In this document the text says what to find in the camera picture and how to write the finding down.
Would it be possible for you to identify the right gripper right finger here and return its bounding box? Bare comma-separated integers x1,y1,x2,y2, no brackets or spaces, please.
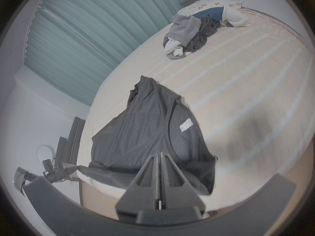
160,152,206,216

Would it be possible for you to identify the black T-shirt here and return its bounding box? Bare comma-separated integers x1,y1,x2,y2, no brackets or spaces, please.
77,75,218,196

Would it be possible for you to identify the blue-green curtain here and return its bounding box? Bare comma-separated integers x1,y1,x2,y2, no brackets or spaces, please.
24,8,117,107
39,0,189,67

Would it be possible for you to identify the pile of clothes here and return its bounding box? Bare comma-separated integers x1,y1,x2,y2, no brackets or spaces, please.
162,5,251,60

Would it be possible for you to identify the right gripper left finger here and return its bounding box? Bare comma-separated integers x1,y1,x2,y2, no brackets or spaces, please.
116,154,160,222

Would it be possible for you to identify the round white-framed mirror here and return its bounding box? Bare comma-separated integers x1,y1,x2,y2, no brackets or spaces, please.
36,145,56,167

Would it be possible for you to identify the black dressing table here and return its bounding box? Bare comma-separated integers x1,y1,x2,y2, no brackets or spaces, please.
55,136,69,165

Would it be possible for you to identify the white printed pillow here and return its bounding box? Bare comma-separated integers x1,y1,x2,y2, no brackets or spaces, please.
177,0,243,17

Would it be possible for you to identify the bed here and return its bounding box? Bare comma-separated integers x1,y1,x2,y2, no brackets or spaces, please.
76,0,315,214

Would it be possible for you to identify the black chest of drawers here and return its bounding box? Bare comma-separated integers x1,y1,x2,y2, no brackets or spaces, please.
68,117,86,165

